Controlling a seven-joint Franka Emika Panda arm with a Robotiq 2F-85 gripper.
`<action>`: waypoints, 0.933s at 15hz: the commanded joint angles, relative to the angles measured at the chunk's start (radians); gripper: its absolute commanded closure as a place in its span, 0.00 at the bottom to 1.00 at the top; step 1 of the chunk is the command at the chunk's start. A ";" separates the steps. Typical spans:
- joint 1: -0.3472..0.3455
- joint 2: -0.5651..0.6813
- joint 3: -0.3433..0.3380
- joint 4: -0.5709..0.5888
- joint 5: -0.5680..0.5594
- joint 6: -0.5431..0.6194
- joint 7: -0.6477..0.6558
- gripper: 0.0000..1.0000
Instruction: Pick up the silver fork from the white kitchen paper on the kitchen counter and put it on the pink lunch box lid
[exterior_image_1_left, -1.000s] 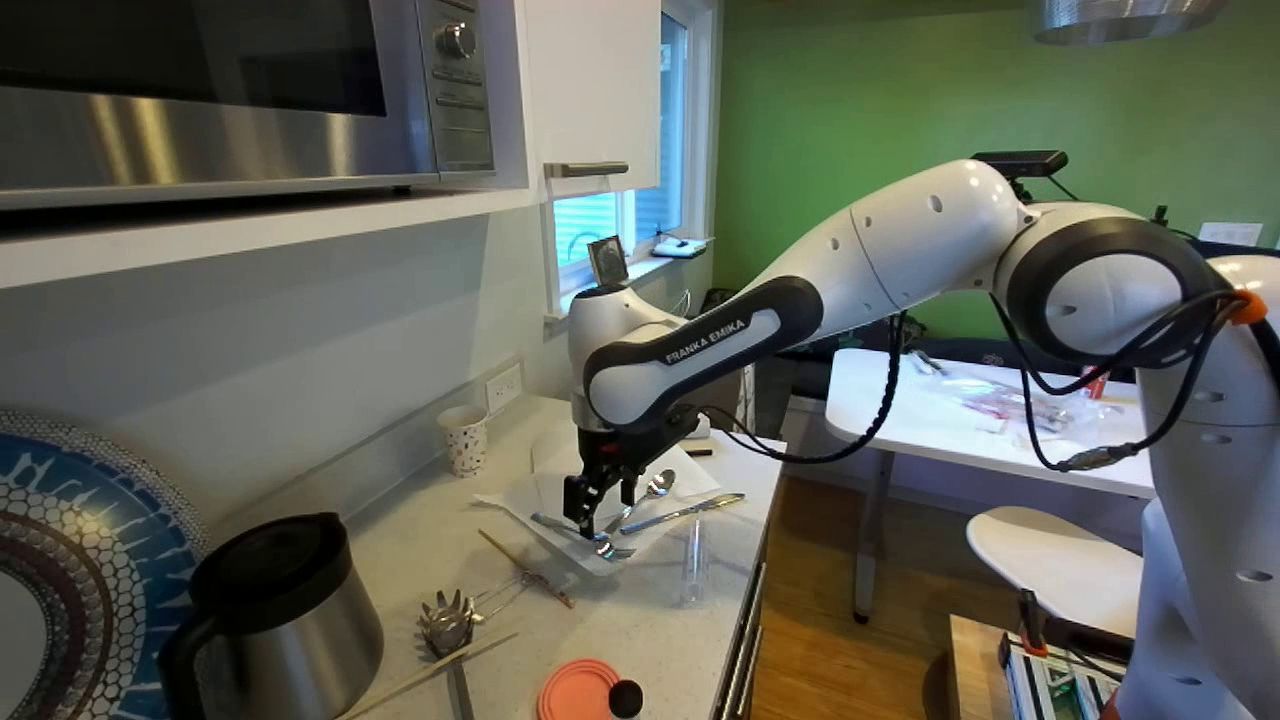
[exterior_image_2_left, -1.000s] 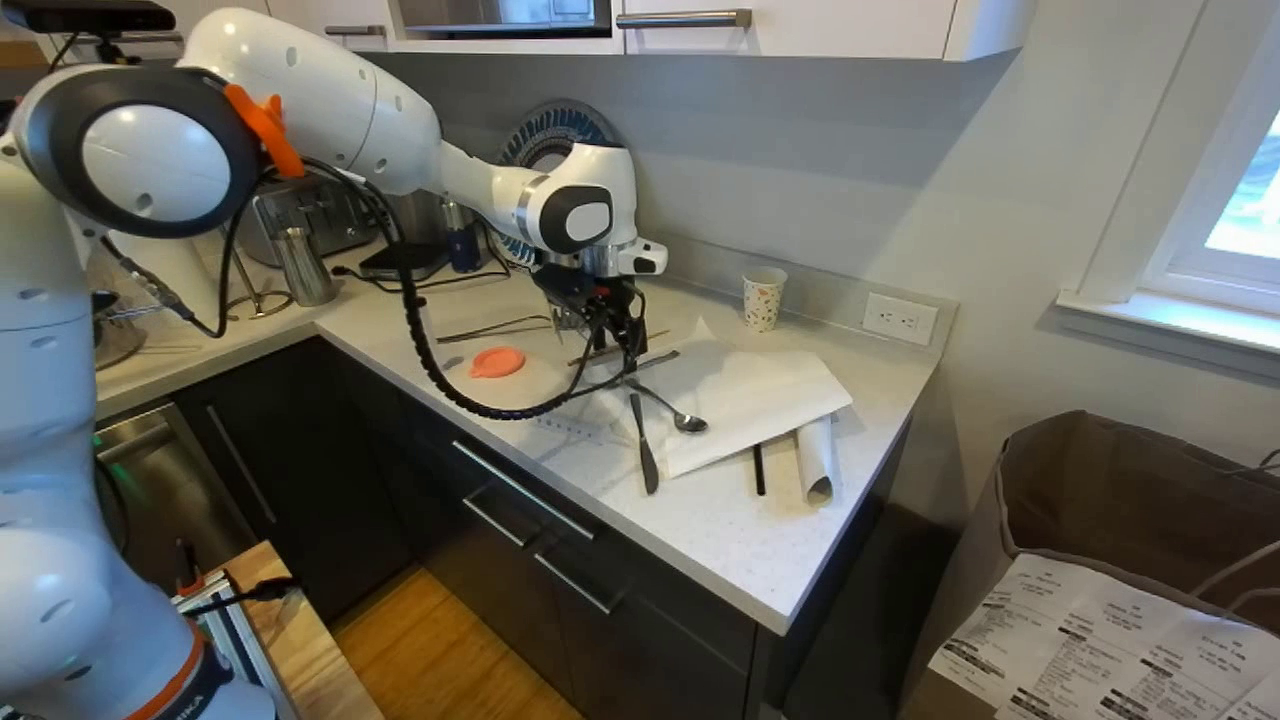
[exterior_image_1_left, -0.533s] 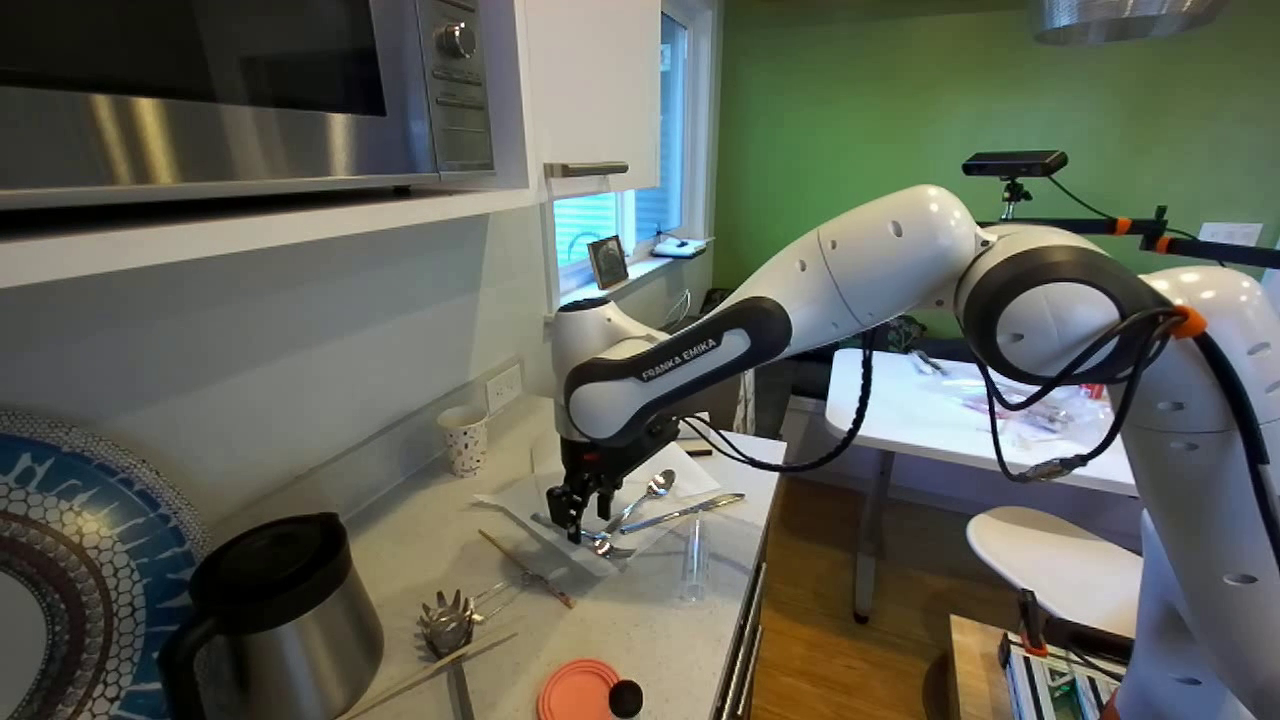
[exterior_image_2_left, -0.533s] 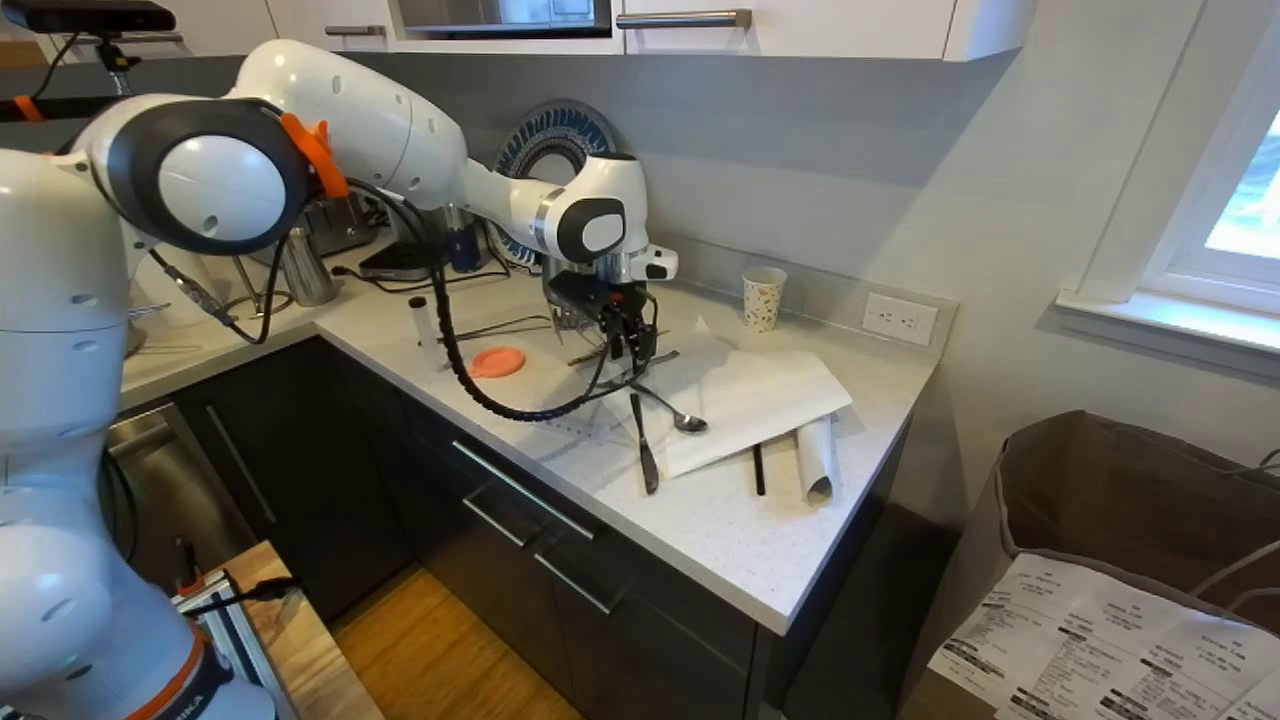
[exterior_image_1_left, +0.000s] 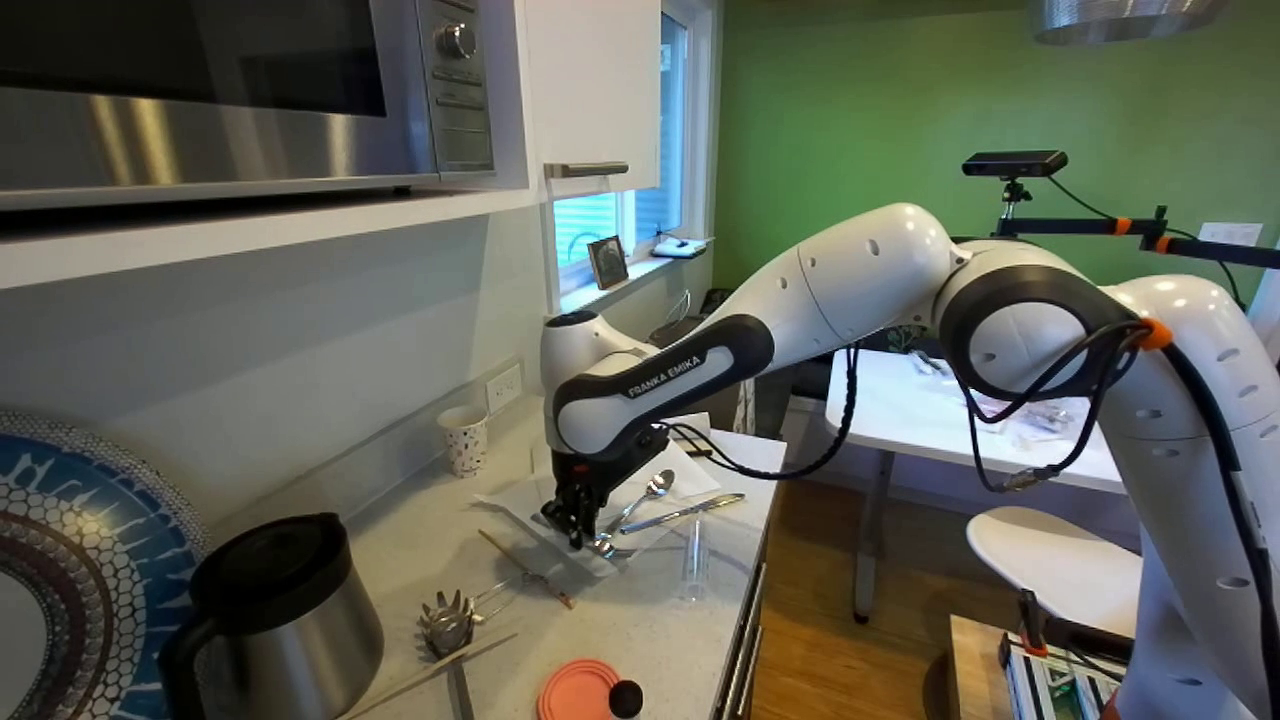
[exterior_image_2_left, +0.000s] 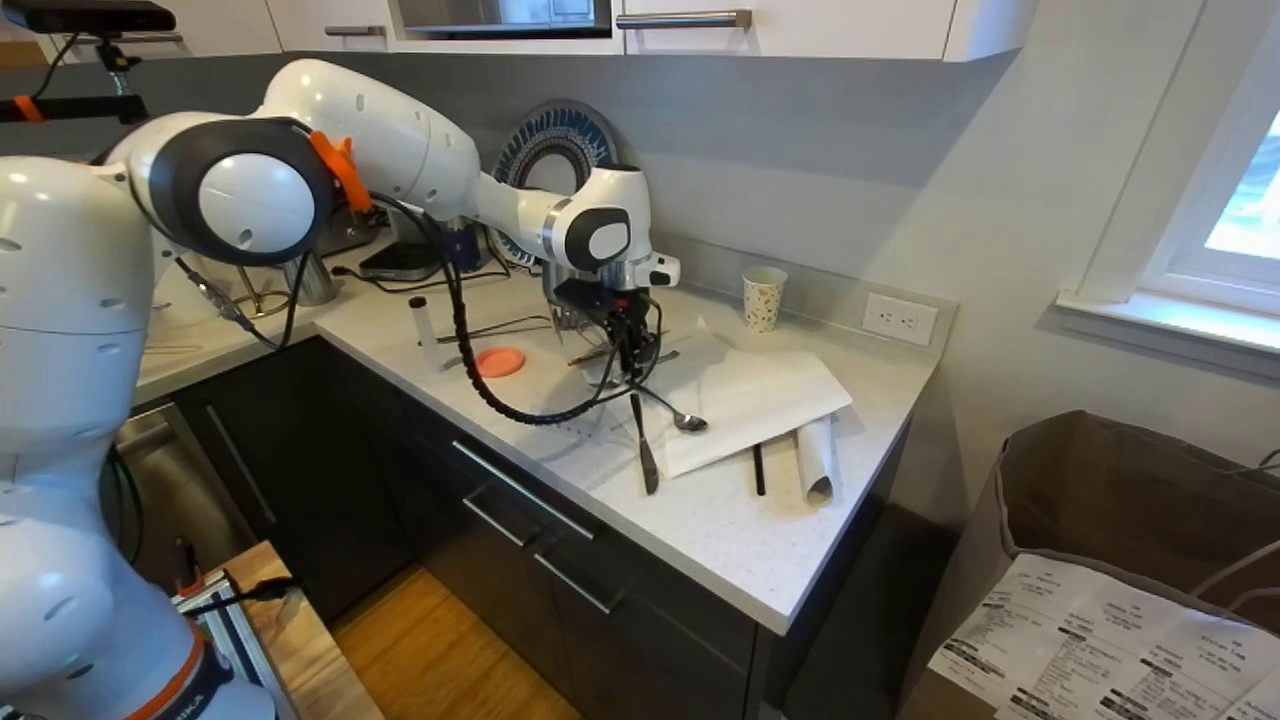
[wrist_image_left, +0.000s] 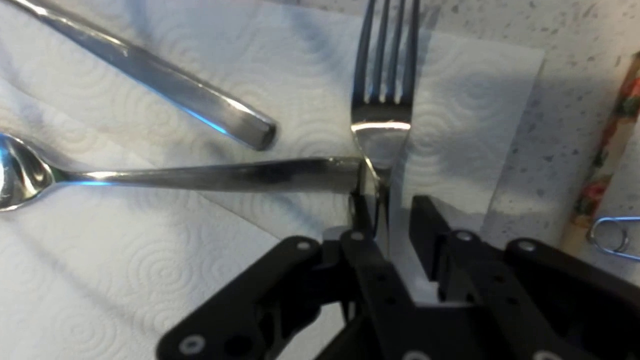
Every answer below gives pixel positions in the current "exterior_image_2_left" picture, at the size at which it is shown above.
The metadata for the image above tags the brown paper bag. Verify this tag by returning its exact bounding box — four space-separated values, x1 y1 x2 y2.
901 408 1280 720

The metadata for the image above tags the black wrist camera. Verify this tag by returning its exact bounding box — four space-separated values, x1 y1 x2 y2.
547 278 617 327

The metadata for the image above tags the white wall outlet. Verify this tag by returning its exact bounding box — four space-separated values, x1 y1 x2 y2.
859 288 942 348

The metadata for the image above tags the printed paper sheet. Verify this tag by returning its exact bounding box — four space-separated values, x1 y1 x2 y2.
923 548 1280 720

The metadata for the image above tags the white framed window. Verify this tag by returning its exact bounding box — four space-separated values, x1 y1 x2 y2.
1140 109 1280 320

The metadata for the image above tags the metal dishwasher handle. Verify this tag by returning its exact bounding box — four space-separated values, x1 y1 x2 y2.
198 400 280 529

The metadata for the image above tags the small paper cup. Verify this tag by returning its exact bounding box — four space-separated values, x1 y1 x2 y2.
740 270 789 338

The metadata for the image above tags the blue patterned plate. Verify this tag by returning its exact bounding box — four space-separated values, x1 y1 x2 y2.
493 95 629 199

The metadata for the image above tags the silver knife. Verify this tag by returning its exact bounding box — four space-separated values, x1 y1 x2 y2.
625 390 662 501

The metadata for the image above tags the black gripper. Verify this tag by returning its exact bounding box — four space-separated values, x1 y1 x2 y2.
579 282 669 390

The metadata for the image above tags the white upper cabinet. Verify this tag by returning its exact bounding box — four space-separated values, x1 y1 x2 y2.
617 0 1040 68

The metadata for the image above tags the dark lower cabinet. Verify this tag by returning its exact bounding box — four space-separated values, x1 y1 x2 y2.
131 334 964 720

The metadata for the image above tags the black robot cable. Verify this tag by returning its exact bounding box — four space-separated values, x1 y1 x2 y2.
434 218 649 434

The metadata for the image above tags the silver spoon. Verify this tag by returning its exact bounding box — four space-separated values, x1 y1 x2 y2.
632 381 713 439

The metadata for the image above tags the orange disc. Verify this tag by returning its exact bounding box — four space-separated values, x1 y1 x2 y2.
470 344 532 386

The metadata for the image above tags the black camera on tripod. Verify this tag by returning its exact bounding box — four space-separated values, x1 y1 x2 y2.
0 0 180 127

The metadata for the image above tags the stainless steel microwave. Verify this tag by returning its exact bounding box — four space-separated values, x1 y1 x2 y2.
389 0 621 44

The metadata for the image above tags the metal cabinet handle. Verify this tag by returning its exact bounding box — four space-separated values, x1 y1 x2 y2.
610 4 755 38

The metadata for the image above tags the wooden side table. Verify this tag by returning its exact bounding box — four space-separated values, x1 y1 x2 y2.
171 535 389 720

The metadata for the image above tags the short metal drawer handle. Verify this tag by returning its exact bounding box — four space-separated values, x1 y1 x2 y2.
459 494 532 554
529 548 621 621

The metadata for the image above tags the long metal drawer handle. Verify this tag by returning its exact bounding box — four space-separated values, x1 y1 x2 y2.
448 435 600 545

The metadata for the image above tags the white cloth towel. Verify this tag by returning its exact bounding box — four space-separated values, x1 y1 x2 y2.
564 318 859 483

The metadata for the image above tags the rolled white paper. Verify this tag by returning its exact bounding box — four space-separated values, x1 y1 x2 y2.
790 411 843 507

